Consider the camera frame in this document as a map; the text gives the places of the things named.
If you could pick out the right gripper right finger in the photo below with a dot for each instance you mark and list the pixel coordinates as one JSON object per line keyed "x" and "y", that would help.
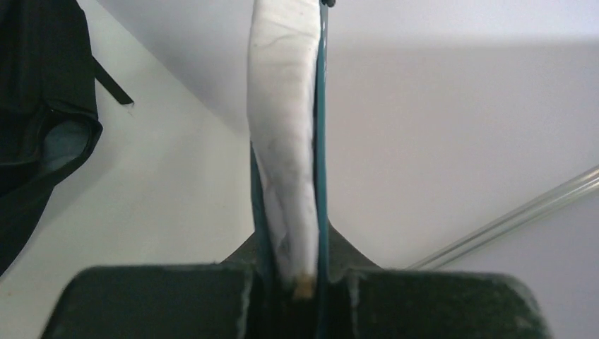
{"x": 366, "y": 301}

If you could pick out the teal hardcover book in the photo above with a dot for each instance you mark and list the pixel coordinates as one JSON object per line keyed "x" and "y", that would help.
{"x": 286, "y": 112}

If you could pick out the black backpack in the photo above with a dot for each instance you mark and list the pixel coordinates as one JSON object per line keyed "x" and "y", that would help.
{"x": 49, "y": 119}

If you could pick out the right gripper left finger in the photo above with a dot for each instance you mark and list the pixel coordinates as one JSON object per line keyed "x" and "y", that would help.
{"x": 209, "y": 300}

